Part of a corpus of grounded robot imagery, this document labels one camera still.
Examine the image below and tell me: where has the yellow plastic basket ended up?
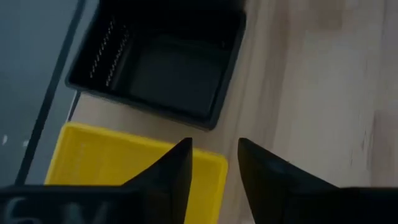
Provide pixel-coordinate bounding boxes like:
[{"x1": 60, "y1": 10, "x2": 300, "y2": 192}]
[{"x1": 43, "y1": 121, "x2": 229, "y2": 224}]

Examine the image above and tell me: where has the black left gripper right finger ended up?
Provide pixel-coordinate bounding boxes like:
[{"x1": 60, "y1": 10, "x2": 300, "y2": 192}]
[{"x1": 238, "y1": 138, "x2": 340, "y2": 224}]

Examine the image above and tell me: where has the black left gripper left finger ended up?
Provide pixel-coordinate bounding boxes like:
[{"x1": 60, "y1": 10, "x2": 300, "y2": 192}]
[{"x1": 121, "y1": 138, "x2": 193, "y2": 224}]

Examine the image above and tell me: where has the black slotted plastic basket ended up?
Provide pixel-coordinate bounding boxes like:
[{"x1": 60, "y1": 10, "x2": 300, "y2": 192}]
[{"x1": 64, "y1": 0, "x2": 247, "y2": 131}]

